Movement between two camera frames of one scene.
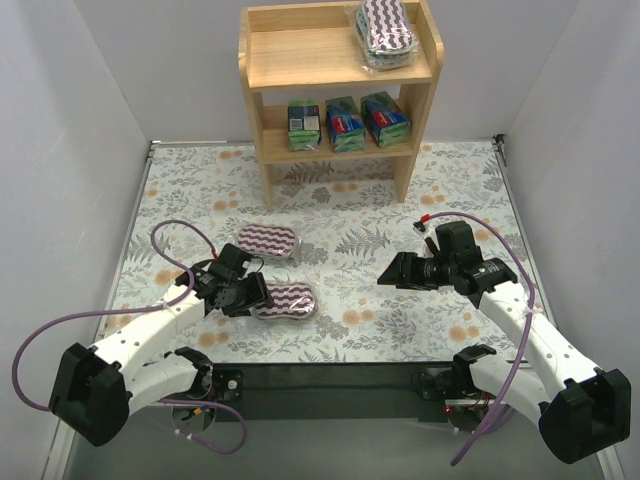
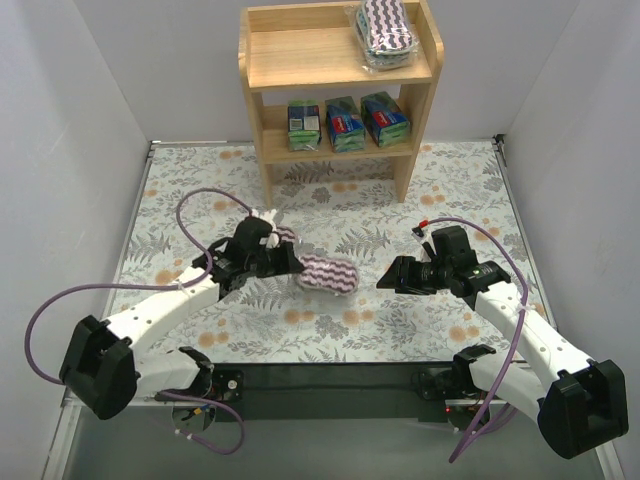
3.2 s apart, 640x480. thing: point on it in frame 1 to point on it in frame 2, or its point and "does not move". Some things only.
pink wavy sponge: x=384 y=34 does not move
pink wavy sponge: x=291 y=300 to x=330 y=275
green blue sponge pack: x=303 y=125 does not move
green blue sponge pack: x=387 y=125 does not move
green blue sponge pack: x=345 y=125 does not move
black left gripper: x=244 y=296 to x=275 y=261
